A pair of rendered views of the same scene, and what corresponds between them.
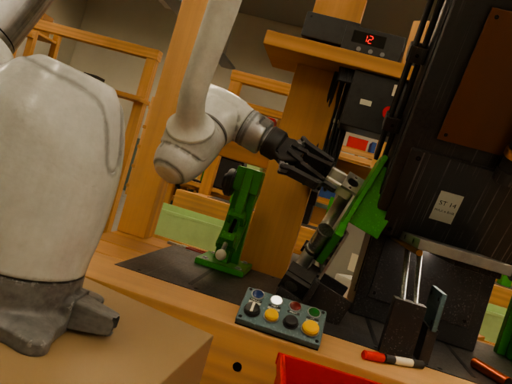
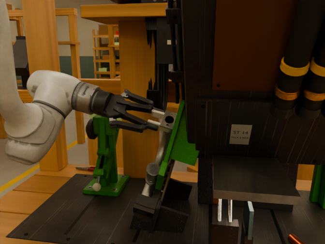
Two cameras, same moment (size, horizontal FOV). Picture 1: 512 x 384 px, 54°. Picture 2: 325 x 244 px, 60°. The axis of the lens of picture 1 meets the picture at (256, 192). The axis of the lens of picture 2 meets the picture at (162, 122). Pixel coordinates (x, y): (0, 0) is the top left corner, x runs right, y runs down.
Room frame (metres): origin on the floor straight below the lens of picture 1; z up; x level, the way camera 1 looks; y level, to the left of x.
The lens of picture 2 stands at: (0.38, -0.22, 1.39)
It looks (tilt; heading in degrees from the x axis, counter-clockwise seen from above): 14 degrees down; 2
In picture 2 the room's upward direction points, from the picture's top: straight up
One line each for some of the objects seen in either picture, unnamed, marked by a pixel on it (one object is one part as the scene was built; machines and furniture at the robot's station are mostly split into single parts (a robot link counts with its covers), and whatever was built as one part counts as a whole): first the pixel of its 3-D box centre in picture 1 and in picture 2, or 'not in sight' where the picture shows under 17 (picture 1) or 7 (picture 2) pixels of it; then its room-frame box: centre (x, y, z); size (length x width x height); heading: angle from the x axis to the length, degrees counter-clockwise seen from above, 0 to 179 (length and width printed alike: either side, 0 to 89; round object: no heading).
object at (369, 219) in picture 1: (372, 202); (185, 134); (1.12, -0.25, 1.17); 0.13 x 0.12 x 0.20; 83
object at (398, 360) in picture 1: (393, 360); not in sight; (0.90, -0.32, 0.91); 0.13 x 0.02 x 0.02; 110
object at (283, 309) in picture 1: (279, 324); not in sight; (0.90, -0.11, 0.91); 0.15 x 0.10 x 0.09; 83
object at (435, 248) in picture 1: (438, 248); (243, 162); (1.06, -0.40, 1.11); 0.39 x 0.16 x 0.03; 173
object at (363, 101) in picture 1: (376, 107); (184, 41); (1.39, -0.25, 1.42); 0.17 x 0.12 x 0.15; 83
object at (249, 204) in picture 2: (429, 323); (247, 226); (1.00, -0.40, 0.97); 0.10 x 0.02 x 0.14; 173
